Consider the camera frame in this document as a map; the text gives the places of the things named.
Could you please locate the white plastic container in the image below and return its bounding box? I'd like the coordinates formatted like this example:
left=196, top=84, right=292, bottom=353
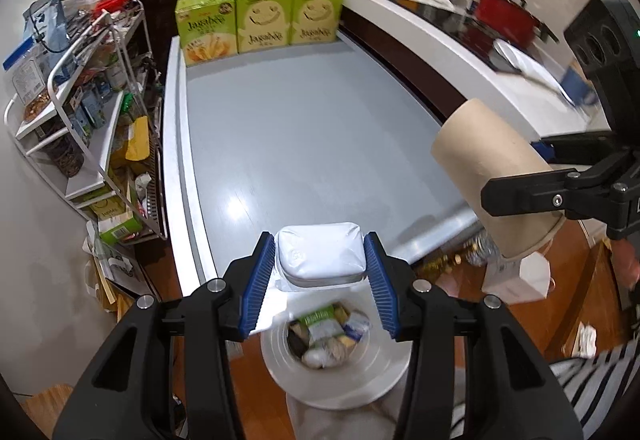
left=274, top=220, right=370, bottom=292

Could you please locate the black cooktop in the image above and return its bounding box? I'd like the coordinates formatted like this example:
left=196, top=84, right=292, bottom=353
left=380, top=0, right=506, bottom=71

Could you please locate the blue cup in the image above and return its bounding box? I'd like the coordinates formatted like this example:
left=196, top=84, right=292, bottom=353
left=560, top=65, right=598, bottom=106

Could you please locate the white plate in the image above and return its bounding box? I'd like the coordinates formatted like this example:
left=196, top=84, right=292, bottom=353
left=492, top=39, right=576, bottom=106

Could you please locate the blue foil bag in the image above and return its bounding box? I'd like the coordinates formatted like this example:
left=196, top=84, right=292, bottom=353
left=22, top=0, right=71, bottom=56

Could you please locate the white paper box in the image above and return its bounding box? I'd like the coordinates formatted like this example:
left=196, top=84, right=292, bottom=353
left=482, top=250, right=553, bottom=306

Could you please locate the person's striped shirt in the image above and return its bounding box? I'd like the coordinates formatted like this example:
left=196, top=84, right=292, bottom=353
left=452, top=337, right=640, bottom=440

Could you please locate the person's right hand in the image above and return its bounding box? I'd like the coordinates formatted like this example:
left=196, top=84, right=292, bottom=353
left=611, top=240, right=640, bottom=288

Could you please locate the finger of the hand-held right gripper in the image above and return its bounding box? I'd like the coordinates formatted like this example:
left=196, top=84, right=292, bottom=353
left=481, top=150, right=626, bottom=219
left=531, top=130, right=618, bottom=166

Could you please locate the brown cardboard tube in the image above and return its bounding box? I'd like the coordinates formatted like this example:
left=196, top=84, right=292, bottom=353
left=431, top=99, right=566, bottom=260

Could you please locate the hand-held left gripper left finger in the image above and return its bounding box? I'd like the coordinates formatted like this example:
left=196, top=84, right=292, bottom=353
left=52, top=231, right=277, bottom=440

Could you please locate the small green box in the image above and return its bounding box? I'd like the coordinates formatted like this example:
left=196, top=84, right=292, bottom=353
left=97, top=213, right=143, bottom=243

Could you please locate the white trash bin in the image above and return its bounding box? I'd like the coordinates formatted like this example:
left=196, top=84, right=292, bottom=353
left=260, top=287, right=411, bottom=411

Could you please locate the clear box with blue label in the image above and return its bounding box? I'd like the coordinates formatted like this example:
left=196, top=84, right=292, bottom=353
left=2, top=40, right=51, bottom=121

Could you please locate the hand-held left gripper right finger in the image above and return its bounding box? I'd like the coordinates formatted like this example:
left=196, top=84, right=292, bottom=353
left=363, top=231, right=586, bottom=440

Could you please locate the yellow bag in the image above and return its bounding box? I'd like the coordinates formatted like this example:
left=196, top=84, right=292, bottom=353
left=124, top=115, right=151, bottom=161

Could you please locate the red pot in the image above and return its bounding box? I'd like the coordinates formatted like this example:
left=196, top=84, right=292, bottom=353
left=472, top=0, right=543, bottom=48

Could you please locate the green snack box smiley face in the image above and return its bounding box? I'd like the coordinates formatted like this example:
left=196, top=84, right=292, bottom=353
left=235, top=0, right=296, bottom=54
left=289, top=0, right=345, bottom=45

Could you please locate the white wire rack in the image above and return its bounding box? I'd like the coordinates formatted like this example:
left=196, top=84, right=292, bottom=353
left=4, top=0, right=168, bottom=241

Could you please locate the green snack box with fries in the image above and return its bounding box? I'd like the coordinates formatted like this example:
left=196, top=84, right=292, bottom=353
left=175, top=0, right=240, bottom=67

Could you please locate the green snack packet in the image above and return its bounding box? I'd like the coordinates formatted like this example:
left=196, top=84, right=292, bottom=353
left=299, top=304, right=346, bottom=343

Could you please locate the crumpled white paper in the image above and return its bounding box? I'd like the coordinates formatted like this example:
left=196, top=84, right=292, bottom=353
left=575, top=325, right=598, bottom=353

